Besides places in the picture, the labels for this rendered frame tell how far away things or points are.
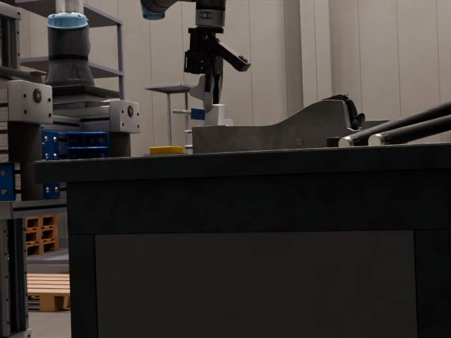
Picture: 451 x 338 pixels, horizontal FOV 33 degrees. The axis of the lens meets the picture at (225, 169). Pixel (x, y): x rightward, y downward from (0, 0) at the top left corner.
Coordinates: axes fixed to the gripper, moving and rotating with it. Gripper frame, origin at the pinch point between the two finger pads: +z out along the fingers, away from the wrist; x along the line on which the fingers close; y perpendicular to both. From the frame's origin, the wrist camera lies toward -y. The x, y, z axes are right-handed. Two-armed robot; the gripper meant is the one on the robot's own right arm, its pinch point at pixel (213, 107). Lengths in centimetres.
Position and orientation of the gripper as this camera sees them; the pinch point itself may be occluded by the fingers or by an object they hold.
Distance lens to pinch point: 197.3
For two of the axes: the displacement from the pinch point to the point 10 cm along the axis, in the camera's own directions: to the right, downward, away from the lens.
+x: -2.9, 1.4, -9.5
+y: -9.5, -1.0, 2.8
